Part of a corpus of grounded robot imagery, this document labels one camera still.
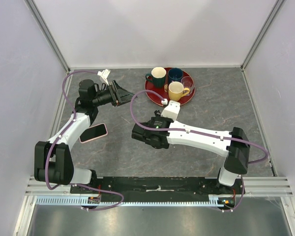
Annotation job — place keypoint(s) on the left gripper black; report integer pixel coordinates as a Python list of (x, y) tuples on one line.
[(119, 95)]

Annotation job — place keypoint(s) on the phone with pink case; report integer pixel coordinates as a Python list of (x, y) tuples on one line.
[(93, 133)]

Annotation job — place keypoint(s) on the black phone stand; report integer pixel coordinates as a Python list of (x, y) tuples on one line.
[(157, 113)]

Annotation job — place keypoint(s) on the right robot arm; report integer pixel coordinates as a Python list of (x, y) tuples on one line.
[(160, 132)]

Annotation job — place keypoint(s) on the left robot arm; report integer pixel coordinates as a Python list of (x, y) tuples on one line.
[(52, 159)]

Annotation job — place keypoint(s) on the dark green mug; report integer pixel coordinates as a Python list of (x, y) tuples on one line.
[(157, 77)]

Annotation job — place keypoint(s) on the yellow mug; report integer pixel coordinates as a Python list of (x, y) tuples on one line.
[(176, 90)]

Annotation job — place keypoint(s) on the dark blue mug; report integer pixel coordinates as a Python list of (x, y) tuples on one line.
[(175, 75)]

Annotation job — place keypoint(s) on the clear glass cup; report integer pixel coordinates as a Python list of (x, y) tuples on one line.
[(188, 82)]

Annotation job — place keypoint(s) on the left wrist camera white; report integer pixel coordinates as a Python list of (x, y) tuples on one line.
[(103, 75)]

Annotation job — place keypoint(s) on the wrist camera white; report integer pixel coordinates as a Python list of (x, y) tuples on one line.
[(103, 75), (171, 110)]

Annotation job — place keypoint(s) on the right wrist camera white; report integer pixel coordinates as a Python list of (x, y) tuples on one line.
[(171, 110)]

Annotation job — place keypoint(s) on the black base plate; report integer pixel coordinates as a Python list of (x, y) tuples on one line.
[(162, 188)]

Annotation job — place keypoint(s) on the slotted cable duct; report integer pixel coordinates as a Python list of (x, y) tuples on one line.
[(86, 201)]

